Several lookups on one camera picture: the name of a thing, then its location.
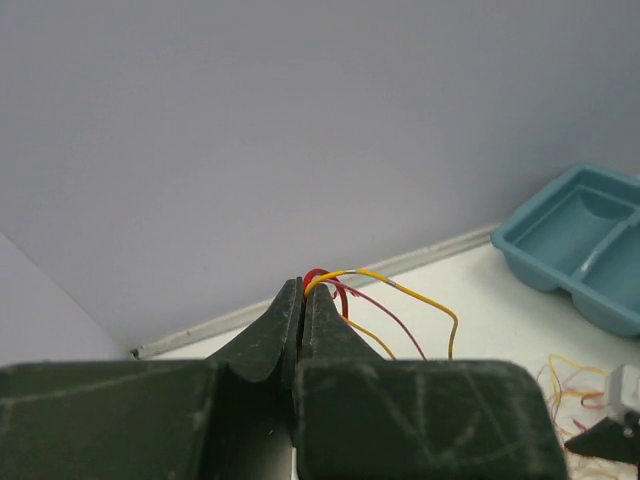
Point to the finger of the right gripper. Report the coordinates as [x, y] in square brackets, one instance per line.
[608, 439]

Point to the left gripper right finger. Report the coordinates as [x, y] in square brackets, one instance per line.
[359, 416]

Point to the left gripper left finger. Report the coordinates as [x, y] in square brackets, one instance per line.
[226, 416]

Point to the teal plastic tray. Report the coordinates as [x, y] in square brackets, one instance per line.
[580, 234]

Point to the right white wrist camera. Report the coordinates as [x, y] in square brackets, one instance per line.
[621, 394]

